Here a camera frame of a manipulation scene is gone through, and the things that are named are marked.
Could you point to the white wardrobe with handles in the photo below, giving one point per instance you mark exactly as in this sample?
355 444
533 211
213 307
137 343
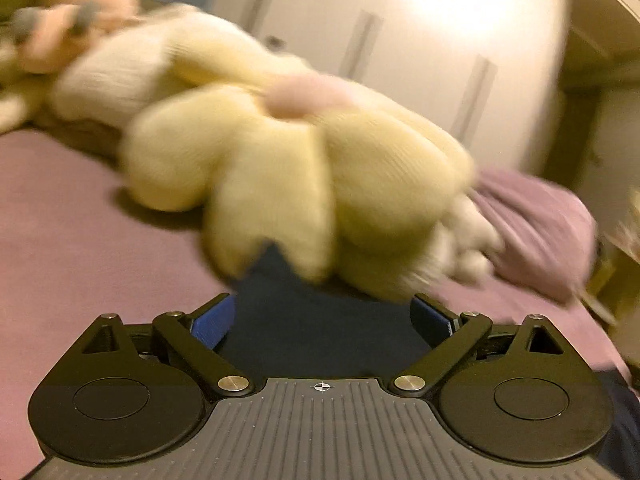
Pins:
484 70

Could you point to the white plush bunny toy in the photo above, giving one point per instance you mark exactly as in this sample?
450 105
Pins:
93 100

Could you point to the pink plush toy grey horns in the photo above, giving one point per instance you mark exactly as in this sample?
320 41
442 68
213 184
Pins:
48 37

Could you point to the pink fleece bed blanket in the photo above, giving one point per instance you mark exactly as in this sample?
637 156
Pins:
74 246

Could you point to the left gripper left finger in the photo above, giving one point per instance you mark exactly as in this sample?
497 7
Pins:
211 322

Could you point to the pink pillow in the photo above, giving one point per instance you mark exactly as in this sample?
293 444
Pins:
549 235

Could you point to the yellow flower plush cushion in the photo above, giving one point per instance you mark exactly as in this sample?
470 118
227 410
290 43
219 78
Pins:
343 179

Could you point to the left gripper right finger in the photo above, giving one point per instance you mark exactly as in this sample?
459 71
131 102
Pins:
431 320

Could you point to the dark navy garment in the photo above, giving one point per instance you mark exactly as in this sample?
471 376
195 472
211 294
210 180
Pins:
285 327

